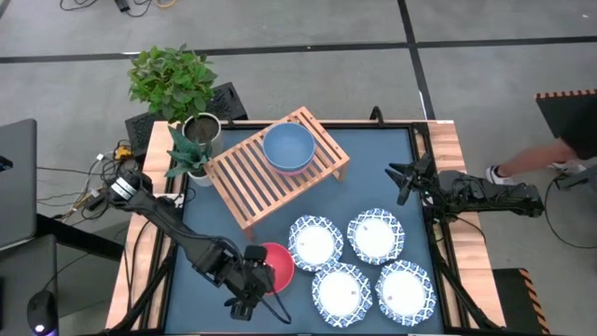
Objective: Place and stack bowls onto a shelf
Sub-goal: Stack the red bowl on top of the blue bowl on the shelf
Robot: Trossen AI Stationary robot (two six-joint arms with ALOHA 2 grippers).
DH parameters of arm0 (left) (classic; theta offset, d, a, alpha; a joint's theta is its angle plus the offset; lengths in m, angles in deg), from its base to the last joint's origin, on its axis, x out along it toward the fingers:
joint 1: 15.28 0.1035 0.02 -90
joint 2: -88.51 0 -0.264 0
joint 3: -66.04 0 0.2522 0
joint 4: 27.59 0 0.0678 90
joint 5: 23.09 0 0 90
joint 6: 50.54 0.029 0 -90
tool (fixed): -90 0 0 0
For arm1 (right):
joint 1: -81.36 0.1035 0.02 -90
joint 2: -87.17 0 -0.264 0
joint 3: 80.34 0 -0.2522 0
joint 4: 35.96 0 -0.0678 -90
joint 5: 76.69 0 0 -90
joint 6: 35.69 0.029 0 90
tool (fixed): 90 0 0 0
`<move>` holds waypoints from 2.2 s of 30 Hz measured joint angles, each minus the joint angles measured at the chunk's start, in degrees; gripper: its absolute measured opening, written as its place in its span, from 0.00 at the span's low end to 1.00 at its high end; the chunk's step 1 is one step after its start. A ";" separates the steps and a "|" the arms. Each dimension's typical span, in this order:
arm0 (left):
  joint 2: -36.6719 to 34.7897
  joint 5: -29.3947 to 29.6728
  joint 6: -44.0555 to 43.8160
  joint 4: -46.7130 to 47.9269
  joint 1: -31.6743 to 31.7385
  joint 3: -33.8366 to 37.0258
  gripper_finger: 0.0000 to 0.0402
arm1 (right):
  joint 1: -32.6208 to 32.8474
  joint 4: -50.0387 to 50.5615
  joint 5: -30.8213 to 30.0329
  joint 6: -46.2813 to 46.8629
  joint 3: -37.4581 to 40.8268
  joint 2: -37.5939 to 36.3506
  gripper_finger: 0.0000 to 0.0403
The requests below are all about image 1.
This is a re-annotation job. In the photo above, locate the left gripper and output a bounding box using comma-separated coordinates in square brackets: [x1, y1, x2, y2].
[218, 245, 277, 323]

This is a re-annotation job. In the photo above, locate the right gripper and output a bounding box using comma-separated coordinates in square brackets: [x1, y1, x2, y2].
[384, 156, 442, 209]

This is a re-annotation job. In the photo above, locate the red plastic bowl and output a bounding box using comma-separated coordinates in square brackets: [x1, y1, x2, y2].
[257, 242, 296, 297]

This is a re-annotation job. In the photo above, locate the blue patterned paper bowl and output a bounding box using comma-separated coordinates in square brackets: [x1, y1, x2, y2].
[287, 214, 345, 273]
[311, 261, 374, 329]
[374, 259, 437, 327]
[346, 207, 407, 266]

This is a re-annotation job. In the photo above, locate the pink plastic bowl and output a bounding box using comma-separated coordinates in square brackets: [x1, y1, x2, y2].
[271, 161, 314, 177]

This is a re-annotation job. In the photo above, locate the blue plastic bowl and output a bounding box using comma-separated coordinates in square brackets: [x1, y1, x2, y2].
[261, 121, 317, 173]

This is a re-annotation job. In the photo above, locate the wooden slatted shelf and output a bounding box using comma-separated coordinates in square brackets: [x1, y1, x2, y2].
[203, 105, 351, 241]

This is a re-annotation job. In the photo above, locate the person's shoe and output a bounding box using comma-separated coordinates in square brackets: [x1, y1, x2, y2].
[484, 164, 507, 186]
[548, 161, 589, 175]

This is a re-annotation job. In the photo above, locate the person's leg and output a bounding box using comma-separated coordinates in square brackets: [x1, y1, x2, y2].
[501, 139, 589, 177]

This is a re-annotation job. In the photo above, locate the snake plant in white pot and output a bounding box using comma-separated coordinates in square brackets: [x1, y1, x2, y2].
[164, 125, 216, 188]

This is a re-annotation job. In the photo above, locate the black perforated plastic crate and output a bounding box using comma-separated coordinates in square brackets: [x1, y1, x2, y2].
[124, 82, 248, 158]

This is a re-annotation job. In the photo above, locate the dark desk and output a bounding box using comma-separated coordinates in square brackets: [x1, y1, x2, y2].
[0, 213, 125, 336]

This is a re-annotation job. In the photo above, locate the black computer mouse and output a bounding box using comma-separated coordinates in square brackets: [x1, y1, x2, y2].
[26, 289, 60, 336]

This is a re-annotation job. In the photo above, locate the leafy green potted plant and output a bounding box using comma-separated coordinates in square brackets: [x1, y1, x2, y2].
[127, 44, 223, 145]

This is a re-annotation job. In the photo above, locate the grey closed laptop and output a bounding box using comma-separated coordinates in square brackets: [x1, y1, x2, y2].
[0, 119, 38, 248]

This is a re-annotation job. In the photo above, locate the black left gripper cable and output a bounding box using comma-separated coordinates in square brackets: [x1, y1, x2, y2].
[258, 296, 293, 326]

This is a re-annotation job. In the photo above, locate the black table frame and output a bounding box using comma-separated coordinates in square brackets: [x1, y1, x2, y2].
[153, 119, 451, 335]

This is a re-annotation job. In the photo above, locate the black floor cable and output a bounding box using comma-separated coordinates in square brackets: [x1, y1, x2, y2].
[543, 175, 597, 250]
[59, 0, 155, 18]

